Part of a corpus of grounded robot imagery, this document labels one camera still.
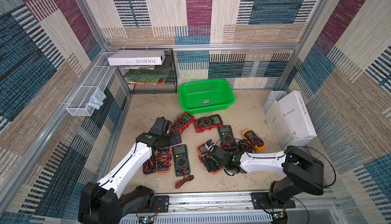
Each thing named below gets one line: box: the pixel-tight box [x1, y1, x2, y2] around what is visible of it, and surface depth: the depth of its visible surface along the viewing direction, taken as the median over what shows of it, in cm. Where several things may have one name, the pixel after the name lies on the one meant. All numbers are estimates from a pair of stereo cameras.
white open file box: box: [261, 90, 313, 152], surface depth 90 cm
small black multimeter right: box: [237, 140, 253, 155], surface depth 89 cm
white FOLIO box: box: [107, 49, 166, 67], surface depth 81 cm
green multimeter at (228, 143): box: [217, 124, 238, 153], surface depth 94 cm
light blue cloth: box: [85, 87, 107, 110], surface depth 70 cm
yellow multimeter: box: [242, 128, 266, 151], surface depth 91 cm
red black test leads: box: [175, 168, 195, 189], surface depth 81 cm
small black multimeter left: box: [143, 155, 156, 175], surface depth 83 cm
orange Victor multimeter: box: [154, 146, 173, 174], surface depth 85 cm
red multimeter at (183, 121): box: [169, 111, 195, 135], surface depth 99 cm
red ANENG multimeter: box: [193, 114, 224, 133], surface depth 101 cm
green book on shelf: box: [125, 68, 171, 86], surface depth 101 cm
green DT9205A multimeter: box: [172, 144, 191, 177], surface depth 87 cm
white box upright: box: [276, 90, 318, 139], surface depth 83 cm
